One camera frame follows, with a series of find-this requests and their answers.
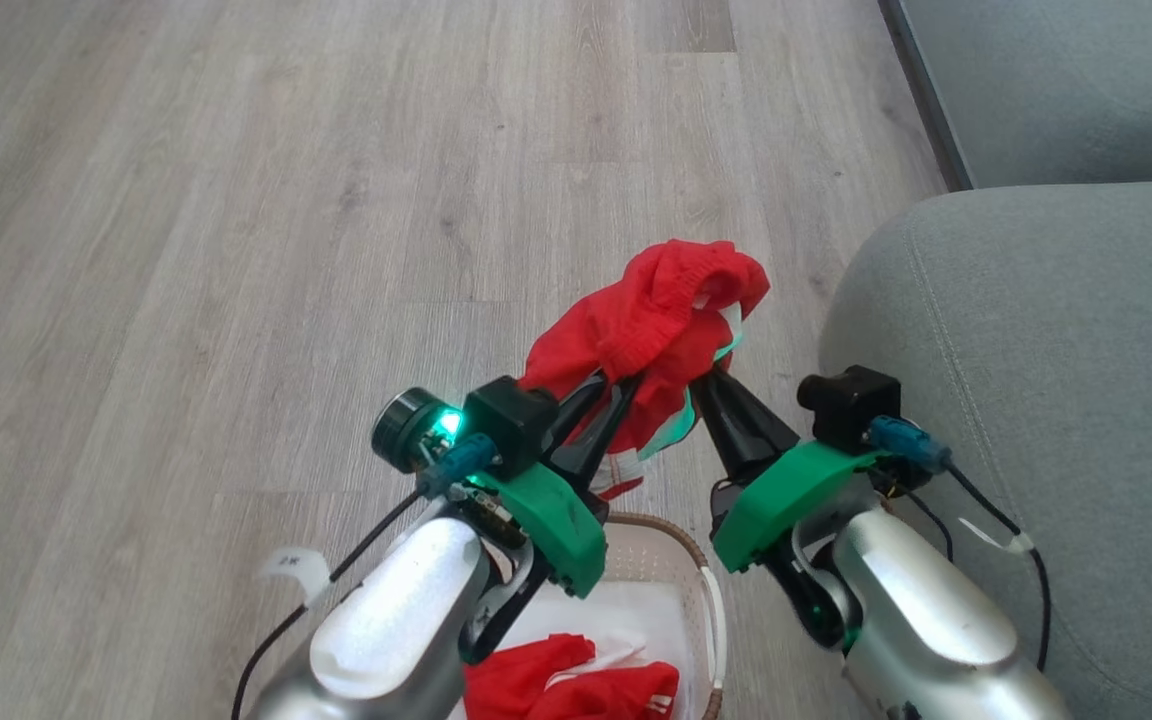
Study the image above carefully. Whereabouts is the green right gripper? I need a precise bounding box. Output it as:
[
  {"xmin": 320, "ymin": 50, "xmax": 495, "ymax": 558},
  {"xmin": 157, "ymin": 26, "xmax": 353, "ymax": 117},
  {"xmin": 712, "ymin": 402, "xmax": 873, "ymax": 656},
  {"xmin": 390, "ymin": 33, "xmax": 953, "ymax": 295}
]
[{"xmin": 688, "ymin": 365, "xmax": 889, "ymax": 574}]

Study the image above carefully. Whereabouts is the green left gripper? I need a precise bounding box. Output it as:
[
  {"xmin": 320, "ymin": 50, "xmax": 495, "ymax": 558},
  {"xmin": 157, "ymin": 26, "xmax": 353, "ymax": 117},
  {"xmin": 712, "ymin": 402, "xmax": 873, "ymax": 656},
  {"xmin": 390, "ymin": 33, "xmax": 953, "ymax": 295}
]
[{"xmin": 446, "ymin": 375, "xmax": 642, "ymax": 601}]

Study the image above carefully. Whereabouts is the red garment with white trim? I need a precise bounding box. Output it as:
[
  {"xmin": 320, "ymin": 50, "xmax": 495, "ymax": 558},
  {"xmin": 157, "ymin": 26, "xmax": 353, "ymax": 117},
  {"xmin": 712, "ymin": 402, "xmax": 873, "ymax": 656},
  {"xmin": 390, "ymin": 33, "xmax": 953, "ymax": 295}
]
[{"xmin": 519, "ymin": 240, "xmax": 771, "ymax": 501}]

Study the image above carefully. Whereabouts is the white perforated laundry basket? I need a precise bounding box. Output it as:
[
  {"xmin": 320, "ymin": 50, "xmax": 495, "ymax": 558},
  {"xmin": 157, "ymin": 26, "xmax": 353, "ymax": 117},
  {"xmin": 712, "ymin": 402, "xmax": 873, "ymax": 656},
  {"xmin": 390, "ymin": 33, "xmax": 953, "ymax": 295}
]
[{"xmin": 446, "ymin": 512, "xmax": 729, "ymax": 720}]

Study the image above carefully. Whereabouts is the white cloth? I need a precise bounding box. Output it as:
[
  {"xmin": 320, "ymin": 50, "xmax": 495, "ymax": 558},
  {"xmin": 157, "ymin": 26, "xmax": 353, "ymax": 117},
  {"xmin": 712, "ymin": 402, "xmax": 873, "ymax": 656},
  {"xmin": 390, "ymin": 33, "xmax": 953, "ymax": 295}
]
[{"xmin": 506, "ymin": 580, "xmax": 702, "ymax": 701}]

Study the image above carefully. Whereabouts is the red garment with white stripes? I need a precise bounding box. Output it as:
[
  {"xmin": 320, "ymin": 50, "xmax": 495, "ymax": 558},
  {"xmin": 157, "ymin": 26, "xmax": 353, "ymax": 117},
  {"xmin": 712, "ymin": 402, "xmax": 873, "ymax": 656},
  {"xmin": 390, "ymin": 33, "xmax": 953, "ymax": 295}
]
[{"xmin": 463, "ymin": 633, "xmax": 682, "ymax": 720}]

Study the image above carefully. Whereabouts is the grey fabric sofa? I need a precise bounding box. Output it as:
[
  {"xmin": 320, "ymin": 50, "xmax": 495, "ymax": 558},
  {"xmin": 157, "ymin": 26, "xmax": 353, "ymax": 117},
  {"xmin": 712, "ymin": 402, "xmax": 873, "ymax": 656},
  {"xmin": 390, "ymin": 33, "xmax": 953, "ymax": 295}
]
[{"xmin": 821, "ymin": 0, "xmax": 1152, "ymax": 720}]

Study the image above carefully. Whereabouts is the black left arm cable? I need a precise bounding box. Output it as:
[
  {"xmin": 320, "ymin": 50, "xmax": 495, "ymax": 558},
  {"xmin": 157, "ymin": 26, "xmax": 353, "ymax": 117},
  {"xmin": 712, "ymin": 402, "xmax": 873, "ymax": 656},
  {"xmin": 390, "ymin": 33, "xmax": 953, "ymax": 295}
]
[{"xmin": 231, "ymin": 488, "xmax": 429, "ymax": 720}]

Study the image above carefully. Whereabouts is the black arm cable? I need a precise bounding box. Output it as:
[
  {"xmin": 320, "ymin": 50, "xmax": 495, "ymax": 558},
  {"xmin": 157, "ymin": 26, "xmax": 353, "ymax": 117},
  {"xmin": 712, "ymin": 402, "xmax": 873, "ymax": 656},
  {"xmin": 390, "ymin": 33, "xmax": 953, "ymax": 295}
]
[
  {"xmin": 901, "ymin": 462, "xmax": 1053, "ymax": 673},
  {"xmin": 231, "ymin": 488, "xmax": 429, "ymax": 720}
]

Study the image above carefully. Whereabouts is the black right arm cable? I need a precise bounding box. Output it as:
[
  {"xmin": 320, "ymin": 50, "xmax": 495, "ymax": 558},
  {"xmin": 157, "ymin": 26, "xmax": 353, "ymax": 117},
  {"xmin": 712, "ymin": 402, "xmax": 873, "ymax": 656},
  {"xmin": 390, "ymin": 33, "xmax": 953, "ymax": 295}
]
[{"xmin": 901, "ymin": 462, "xmax": 1053, "ymax": 673}]

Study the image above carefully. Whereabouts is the white cable label tag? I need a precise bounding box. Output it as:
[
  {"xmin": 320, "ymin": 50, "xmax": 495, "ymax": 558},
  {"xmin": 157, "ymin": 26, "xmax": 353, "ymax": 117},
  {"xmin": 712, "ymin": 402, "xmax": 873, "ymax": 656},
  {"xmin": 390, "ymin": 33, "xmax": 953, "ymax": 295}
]
[
  {"xmin": 958, "ymin": 517, "xmax": 1037, "ymax": 557},
  {"xmin": 258, "ymin": 547, "xmax": 333, "ymax": 607}
]

